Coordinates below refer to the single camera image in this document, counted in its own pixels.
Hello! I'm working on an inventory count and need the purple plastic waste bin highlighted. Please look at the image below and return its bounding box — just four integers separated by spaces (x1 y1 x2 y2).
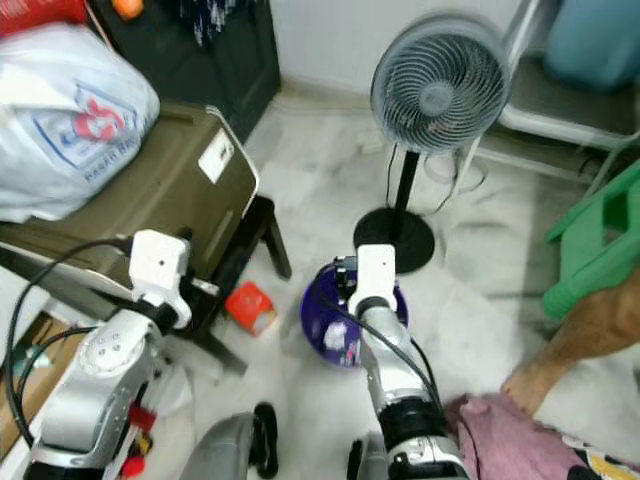
300 264 409 369

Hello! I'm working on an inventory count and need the small red box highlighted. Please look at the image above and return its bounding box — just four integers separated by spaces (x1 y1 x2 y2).
224 282 279 337

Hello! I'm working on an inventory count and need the black metal stand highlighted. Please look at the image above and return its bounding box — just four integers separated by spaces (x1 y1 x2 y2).
0 195 293 376

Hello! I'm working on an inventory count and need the olive brown suitcase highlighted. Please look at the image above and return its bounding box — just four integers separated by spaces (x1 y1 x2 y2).
0 105 259 301

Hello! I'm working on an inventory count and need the grey robot left leg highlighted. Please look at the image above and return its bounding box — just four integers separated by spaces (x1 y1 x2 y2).
178 402 279 480

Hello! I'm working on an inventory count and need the grey robot leg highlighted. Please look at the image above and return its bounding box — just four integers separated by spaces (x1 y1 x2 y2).
178 402 279 480
345 438 401 480

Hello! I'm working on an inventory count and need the white flat board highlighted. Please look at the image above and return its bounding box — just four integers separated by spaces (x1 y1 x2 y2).
0 262 51 331

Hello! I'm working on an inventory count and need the grey robot right leg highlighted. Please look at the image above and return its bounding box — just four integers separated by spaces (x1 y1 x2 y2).
345 438 401 480

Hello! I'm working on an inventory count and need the white printed plastic bag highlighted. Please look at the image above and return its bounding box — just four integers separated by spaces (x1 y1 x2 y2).
0 22 166 223

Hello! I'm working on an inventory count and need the black cabinet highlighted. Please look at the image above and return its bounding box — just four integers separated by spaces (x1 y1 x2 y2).
95 0 283 113

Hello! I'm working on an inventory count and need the brown cardboard box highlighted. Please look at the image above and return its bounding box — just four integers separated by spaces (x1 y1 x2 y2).
0 312 86 456

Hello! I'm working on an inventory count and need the person's bare leg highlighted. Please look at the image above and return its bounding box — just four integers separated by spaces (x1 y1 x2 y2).
500 268 640 419

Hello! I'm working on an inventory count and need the green plastic stool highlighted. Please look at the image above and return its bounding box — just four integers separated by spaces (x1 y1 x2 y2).
542 160 640 321

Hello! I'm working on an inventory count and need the grey metal shelf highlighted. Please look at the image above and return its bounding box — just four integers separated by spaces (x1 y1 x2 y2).
475 0 640 191

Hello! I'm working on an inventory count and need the small orange object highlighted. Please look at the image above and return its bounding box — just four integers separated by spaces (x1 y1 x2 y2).
112 0 146 21

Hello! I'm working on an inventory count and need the red bag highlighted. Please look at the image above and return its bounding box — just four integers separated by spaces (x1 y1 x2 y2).
0 0 89 39

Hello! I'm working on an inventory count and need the teal plastic container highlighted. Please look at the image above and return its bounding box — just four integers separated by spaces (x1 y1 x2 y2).
545 0 640 93

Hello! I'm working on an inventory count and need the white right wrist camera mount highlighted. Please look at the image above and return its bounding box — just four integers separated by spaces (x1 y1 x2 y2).
350 244 397 311

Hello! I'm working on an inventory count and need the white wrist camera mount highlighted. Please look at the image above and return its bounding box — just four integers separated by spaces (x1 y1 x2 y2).
350 244 397 311
130 230 191 329

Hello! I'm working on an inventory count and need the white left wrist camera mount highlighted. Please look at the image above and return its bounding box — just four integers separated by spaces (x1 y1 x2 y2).
130 230 191 329

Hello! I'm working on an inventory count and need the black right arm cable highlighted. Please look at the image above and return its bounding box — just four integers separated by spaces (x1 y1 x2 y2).
315 262 446 411

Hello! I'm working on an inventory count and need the short black left arm cable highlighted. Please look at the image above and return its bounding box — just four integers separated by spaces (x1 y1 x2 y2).
10 325 106 451

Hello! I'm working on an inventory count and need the grey pedestal fan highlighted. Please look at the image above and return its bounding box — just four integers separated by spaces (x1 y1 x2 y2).
354 12 513 275

